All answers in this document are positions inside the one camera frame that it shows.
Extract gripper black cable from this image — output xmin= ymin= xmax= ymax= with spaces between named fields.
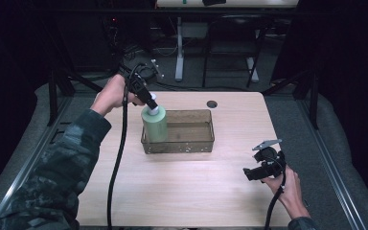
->
xmin=264 ymin=155 xmax=288 ymax=230
xmin=106 ymin=63 xmax=148 ymax=230

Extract black object on desk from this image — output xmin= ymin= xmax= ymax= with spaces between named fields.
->
xmin=201 ymin=0 xmax=227 ymax=7

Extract green pump bottle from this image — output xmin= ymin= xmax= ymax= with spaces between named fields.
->
xmin=141 ymin=92 xmax=169 ymax=144

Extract white desk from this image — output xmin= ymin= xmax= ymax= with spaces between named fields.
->
xmin=155 ymin=0 xmax=300 ymax=83

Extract black chair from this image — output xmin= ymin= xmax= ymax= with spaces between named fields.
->
xmin=201 ymin=13 xmax=272 ymax=89

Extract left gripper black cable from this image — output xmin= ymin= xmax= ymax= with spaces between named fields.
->
xmin=106 ymin=63 xmax=148 ymax=230

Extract person's right hand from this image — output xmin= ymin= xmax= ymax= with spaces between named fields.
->
xmin=262 ymin=165 xmax=311 ymax=220

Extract black floor cables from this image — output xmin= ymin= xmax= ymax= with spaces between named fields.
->
xmin=118 ymin=61 xmax=253 ymax=93

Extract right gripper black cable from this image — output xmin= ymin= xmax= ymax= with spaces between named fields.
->
xmin=264 ymin=155 xmax=288 ymax=230

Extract person's left hand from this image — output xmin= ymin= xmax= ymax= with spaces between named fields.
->
xmin=90 ymin=74 xmax=147 ymax=117

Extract brown transparent plastic box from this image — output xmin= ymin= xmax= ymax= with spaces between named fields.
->
xmin=140 ymin=109 xmax=216 ymax=155

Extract black frame strut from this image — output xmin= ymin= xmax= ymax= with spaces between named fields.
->
xmin=262 ymin=68 xmax=321 ymax=130
xmin=46 ymin=68 xmax=107 ymax=127

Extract dark equipment rack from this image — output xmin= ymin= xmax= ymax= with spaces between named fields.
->
xmin=100 ymin=13 xmax=124 ymax=73

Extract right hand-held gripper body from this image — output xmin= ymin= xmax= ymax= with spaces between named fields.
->
xmin=252 ymin=138 xmax=288 ymax=178

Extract metal floor rail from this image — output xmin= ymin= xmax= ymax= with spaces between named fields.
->
xmin=296 ymin=99 xmax=368 ymax=230
xmin=0 ymin=95 xmax=75 ymax=230

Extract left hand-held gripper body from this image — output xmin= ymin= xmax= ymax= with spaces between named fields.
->
xmin=127 ymin=58 xmax=165 ymax=94

